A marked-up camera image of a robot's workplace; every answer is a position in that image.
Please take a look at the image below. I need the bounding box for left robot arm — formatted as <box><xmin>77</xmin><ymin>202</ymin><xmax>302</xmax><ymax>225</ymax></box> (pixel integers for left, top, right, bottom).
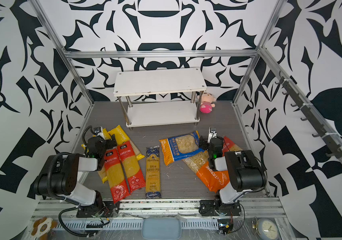
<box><xmin>33</xmin><ymin>136</ymin><xmax>119</xmax><ymax>218</ymax></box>

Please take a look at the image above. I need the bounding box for white two-tier shelf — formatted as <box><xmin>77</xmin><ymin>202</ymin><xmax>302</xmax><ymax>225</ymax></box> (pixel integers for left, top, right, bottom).
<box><xmin>113</xmin><ymin>68</ymin><xmax>207</xmax><ymax>129</ymax></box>

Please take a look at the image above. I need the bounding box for red spaghetti bag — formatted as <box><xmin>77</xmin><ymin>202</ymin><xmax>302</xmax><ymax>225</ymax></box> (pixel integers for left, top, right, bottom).
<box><xmin>104</xmin><ymin>149</ymin><xmax>130</xmax><ymax>204</ymax></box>
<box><xmin>117</xmin><ymin>142</ymin><xmax>146</xmax><ymax>193</ymax></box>

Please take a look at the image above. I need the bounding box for grey blue pad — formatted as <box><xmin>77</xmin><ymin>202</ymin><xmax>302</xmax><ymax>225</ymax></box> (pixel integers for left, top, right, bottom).
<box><xmin>142</xmin><ymin>218</ymin><xmax>182</xmax><ymax>240</ymax></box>

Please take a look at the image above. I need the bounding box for yellow spaghetti bag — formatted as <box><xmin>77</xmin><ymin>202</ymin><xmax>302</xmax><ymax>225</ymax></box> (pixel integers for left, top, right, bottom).
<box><xmin>108</xmin><ymin>125</ymin><xmax>145</xmax><ymax>161</ymax></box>
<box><xmin>81</xmin><ymin>144</ymin><xmax>108</xmax><ymax>184</ymax></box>
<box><xmin>100</xmin><ymin>129</ymin><xmax>112</xmax><ymax>141</ymax></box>

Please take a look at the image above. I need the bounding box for orange pasta bag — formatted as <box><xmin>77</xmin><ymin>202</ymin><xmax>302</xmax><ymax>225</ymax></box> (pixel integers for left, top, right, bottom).
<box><xmin>183</xmin><ymin>151</ymin><xmax>230</xmax><ymax>193</ymax></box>

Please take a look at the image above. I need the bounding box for blue orange orecchiette bag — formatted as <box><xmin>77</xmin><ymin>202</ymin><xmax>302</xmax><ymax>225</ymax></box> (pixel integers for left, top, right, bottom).
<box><xmin>160</xmin><ymin>131</ymin><xmax>204</xmax><ymax>166</ymax></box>

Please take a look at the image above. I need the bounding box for wall hook rail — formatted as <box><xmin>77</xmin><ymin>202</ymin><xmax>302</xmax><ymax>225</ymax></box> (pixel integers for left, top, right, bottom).
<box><xmin>276</xmin><ymin>71</ymin><xmax>342</xmax><ymax>159</ymax></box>

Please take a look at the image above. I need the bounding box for pink plush pig toy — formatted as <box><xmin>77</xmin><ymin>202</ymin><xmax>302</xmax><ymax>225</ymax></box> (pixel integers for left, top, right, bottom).
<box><xmin>200</xmin><ymin>92</ymin><xmax>216</xmax><ymax>114</ymax></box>

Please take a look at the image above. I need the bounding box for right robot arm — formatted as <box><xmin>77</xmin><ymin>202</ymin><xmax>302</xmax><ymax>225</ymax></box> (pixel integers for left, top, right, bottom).
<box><xmin>197</xmin><ymin>137</ymin><xmax>267</xmax><ymax>217</ymax></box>

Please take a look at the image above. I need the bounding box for analog clock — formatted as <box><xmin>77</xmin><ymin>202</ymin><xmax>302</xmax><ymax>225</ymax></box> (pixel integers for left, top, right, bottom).
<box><xmin>252</xmin><ymin>217</ymin><xmax>280</xmax><ymax>240</ymax></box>

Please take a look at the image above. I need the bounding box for blue gold spaghetti bag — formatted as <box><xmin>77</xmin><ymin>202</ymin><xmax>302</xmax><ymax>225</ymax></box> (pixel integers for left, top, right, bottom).
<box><xmin>146</xmin><ymin>146</ymin><xmax>162</xmax><ymax>199</ymax></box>

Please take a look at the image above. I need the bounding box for red macaroni bag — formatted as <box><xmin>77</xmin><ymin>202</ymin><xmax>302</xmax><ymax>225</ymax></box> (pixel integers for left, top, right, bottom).
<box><xmin>222</xmin><ymin>136</ymin><xmax>242</xmax><ymax>156</ymax></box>

